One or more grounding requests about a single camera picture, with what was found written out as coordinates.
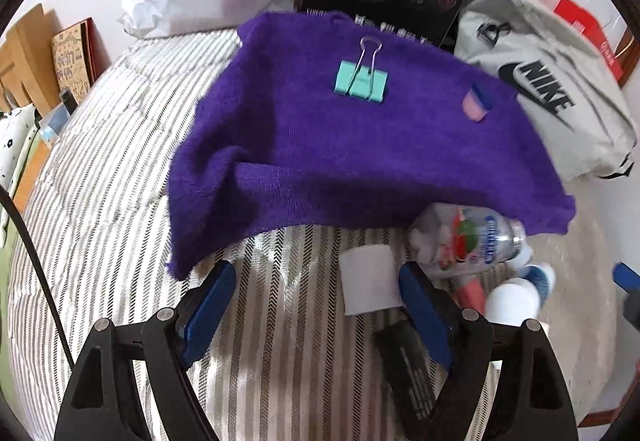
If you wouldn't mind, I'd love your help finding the white paper roll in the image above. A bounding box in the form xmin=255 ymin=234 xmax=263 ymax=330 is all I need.
xmin=340 ymin=245 xmax=403 ymax=317

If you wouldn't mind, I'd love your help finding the pink red stick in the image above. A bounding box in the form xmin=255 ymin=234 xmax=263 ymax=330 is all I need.
xmin=452 ymin=278 xmax=488 ymax=317

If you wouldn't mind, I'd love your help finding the wooden board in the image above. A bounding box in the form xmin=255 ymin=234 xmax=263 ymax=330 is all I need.
xmin=0 ymin=4 xmax=61 ymax=114

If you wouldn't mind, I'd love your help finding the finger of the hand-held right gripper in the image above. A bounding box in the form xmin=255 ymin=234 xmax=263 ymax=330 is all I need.
xmin=612 ymin=262 xmax=640 ymax=322

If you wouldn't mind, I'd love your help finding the grey bag with black logo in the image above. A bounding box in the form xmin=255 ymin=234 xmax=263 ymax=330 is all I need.
xmin=452 ymin=0 xmax=638 ymax=182

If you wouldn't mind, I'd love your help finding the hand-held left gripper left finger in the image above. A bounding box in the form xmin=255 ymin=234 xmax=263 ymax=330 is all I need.
xmin=54 ymin=260 xmax=237 ymax=441

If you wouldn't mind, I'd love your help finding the brown patterned book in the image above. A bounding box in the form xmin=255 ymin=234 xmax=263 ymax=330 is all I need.
xmin=51 ymin=18 xmax=101 ymax=104

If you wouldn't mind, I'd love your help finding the black device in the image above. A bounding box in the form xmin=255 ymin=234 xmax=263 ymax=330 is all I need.
xmin=372 ymin=318 xmax=453 ymax=441

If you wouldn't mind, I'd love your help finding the black cable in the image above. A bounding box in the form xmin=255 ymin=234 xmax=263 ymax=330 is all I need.
xmin=0 ymin=186 xmax=76 ymax=367

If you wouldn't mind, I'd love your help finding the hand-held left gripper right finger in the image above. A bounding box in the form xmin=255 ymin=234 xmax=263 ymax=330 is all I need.
xmin=397 ymin=261 xmax=580 ymax=441

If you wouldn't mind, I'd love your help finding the purple towel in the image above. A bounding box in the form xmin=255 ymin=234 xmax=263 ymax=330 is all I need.
xmin=166 ymin=10 xmax=577 ymax=281

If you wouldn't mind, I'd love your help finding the red box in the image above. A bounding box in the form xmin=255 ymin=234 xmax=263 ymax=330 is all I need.
xmin=554 ymin=0 xmax=626 ymax=84

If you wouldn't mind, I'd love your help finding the teal binder clip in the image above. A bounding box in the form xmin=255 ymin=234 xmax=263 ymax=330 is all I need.
xmin=332 ymin=35 xmax=390 ymax=104

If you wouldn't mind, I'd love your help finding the pink container with blue cap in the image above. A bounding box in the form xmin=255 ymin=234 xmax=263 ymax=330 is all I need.
xmin=461 ymin=82 xmax=493 ymax=122

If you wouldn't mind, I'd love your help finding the white black-spotted cloth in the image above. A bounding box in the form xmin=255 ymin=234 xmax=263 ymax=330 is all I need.
xmin=0 ymin=106 xmax=41 ymax=202

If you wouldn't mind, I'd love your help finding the clear candy bottle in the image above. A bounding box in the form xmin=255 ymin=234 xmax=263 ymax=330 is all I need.
xmin=406 ymin=204 xmax=530 ymax=279

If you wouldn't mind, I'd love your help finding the white tube with blue label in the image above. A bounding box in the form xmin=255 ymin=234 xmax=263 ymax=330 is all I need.
xmin=485 ymin=261 xmax=557 ymax=327

